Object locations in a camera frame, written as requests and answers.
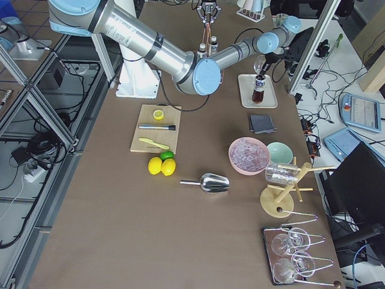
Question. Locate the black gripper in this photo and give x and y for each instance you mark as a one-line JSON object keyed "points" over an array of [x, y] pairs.
{"points": [[207, 6], [267, 61]]}

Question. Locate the copper wire bottle basket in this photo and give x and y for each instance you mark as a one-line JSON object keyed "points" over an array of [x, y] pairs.
{"points": [[206, 37]]}

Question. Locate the tea bottle front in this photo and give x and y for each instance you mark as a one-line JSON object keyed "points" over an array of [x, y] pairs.
{"points": [[258, 91]]}

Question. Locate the tea bottle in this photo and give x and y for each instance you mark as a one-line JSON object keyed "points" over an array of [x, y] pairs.
{"points": [[258, 91], [213, 46], [201, 52]]}

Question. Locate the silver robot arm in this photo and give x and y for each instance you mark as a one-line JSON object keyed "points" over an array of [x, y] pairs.
{"points": [[191, 75]]}

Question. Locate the tea bottle back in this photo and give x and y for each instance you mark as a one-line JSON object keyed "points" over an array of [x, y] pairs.
{"points": [[213, 46]]}

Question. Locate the tea bottle middle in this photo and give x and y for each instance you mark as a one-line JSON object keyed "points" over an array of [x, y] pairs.
{"points": [[201, 52]]}

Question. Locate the clear wine glass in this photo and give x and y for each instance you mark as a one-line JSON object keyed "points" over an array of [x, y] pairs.
{"points": [[258, 64]]}

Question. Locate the cream rectangular tray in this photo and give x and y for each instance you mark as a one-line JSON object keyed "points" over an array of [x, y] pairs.
{"points": [[246, 83]]}

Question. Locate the white cup rack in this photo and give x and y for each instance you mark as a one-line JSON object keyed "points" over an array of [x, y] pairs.
{"points": [[251, 9]]}

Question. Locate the grey folded cloth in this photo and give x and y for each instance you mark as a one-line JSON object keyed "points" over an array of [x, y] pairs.
{"points": [[260, 124]]}

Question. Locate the green bowl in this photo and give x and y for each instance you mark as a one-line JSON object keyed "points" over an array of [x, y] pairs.
{"points": [[280, 153]]}

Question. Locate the green tipped metal rod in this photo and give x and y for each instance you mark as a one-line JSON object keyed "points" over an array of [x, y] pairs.
{"points": [[336, 45]]}

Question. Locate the pink bowl with ice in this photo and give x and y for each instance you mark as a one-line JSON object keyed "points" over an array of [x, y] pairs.
{"points": [[249, 156]]}

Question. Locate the wooden cutting board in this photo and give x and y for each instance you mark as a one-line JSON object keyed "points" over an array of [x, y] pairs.
{"points": [[160, 123]]}

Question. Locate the blue teach pendant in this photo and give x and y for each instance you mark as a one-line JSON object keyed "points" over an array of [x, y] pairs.
{"points": [[342, 142], [361, 112]]}

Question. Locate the glass mug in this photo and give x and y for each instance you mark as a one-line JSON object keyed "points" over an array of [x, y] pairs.
{"points": [[280, 173]]}

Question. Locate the steel muddler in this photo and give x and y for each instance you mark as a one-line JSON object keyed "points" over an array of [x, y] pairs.
{"points": [[158, 127]]}

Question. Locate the half lemon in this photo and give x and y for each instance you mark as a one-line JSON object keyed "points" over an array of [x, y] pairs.
{"points": [[158, 114]]}

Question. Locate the metal ice scoop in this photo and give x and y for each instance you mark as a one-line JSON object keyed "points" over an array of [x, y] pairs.
{"points": [[210, 183]]}

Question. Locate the yellow plastic knife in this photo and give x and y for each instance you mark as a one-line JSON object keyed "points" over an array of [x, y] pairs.
{"points": [[151, 142]]}

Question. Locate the wooden glass tree stand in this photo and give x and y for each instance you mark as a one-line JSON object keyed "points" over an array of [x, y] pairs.
{"points": [[276, 200]]}

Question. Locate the green lime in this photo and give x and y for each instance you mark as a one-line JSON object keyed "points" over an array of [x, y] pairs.
{"points": [[166, 155]]}

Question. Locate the yellow lemon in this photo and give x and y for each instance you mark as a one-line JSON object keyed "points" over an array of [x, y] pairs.
{"points": [[154, 165], [168, 167]]}

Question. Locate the black monitor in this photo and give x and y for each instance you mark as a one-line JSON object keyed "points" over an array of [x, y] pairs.
{"points": [[357, 187]]}

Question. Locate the black tray with glasses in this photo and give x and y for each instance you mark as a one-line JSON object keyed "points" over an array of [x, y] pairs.
{"points": [[289, 260]]}

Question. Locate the aluminium frame post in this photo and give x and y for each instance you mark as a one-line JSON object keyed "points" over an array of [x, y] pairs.
{"points": [[318, 32]]}

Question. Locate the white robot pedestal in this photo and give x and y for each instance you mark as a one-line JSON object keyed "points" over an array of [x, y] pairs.
{"points": [[137, 79]]}

